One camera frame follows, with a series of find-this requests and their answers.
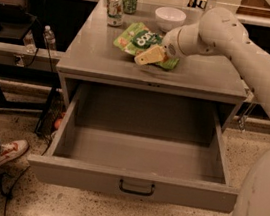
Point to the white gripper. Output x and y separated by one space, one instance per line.
170 45

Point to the green rice chip bag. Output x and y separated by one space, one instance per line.
137 38

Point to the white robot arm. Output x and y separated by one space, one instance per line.
218 31

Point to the open grey top drawer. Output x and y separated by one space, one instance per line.
111 133

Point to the white bowl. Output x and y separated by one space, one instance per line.
168 18

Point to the grey cabinet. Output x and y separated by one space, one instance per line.
93 57

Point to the white green soda can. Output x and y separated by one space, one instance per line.
115 12

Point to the clear water bottle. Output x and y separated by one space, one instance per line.
49 38

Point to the black side table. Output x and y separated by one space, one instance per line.
16 19

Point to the white orange sneaker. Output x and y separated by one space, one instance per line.
13 150

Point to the black drawer handle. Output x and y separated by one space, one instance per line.
136 189

